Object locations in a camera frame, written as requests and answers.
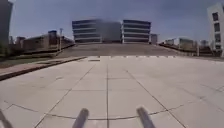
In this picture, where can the wide grey stairway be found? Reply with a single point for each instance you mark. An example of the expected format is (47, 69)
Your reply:
(116, 49)

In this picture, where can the pale concrete slab plaza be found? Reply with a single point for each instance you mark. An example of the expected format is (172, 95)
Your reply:
(113, 80)

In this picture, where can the large striped glass building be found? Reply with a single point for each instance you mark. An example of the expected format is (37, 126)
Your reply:
(110, 31)

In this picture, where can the robot's own part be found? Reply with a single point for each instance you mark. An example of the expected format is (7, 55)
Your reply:
(145, 117)
(80, 118)

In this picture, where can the low brown building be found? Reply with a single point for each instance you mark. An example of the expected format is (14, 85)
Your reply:
(40, 42)

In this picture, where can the raised concrete kerb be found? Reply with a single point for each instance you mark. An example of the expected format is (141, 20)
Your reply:
(36, 66)

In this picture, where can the low building row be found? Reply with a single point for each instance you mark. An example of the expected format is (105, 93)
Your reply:
(186, 45)

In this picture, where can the white building with windows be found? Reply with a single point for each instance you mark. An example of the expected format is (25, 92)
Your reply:
(216, 28)

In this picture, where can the tall dark building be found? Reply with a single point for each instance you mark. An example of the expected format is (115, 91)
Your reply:
(4, 23)

